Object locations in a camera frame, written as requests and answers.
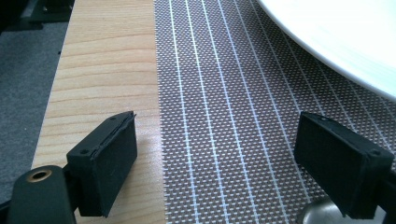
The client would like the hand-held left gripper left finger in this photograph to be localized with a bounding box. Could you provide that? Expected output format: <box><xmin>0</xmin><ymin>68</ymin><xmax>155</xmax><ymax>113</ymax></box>
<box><xmin>65</xmin><ymin>110</ymin><xmax>138</xmax><ymax>218</ymax></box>

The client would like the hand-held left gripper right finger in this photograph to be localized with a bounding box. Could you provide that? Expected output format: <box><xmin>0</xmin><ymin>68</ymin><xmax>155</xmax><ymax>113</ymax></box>
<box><xmin>293</xmin><ymin>111</ymin><xmax>396</xmax><ymax>220</ymax></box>

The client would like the brown woven striped placemat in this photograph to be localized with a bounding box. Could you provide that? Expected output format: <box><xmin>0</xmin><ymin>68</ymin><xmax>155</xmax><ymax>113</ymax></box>
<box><xmin>152</xmin><ymin>0</ymin><xmax>396</xmax><ymax>224</ymax></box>

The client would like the white plate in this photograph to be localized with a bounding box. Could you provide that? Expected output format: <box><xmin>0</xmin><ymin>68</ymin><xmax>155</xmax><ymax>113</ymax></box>
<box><xmin>257</xmin><ymin>0</ymin><xmax>396</xmax><ymax>104</ymax></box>

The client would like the dark metal stand base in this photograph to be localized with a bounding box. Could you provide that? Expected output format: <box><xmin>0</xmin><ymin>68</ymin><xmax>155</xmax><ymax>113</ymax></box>
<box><xmin>0</xmin><ymin>0</ymin><xmax>77</xmax><ymax>32</ymax></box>

